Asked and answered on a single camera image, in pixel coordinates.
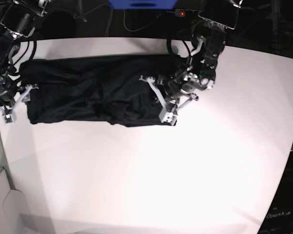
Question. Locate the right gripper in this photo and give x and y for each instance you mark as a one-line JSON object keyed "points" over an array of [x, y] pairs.
{"points": [[11, 98]]}

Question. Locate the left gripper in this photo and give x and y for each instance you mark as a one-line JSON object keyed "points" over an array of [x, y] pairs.
{"points": [[177, 91]]}

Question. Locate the dark navy long-sleeve shirt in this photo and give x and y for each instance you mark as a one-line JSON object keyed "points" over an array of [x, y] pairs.
{"points": [[95, 89]]}

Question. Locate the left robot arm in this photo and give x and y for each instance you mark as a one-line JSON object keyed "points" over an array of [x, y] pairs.
{"points": [[198, 73]]}

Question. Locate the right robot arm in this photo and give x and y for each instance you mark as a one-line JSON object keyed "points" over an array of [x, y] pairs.
{"points": [[18, 22]]}

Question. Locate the black power strip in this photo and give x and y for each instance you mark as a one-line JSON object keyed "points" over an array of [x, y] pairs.
{"points": [[185, 13]]}

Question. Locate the black round stool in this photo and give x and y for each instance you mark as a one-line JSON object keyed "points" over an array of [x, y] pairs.
{"points": [[58, 25]]}

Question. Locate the blue plastic box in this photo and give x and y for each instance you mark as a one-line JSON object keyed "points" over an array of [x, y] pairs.
{"points": [[142, 4]]}

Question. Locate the black OpenArm case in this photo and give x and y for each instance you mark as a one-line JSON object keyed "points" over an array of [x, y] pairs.
{"points": [[279, 218]]}

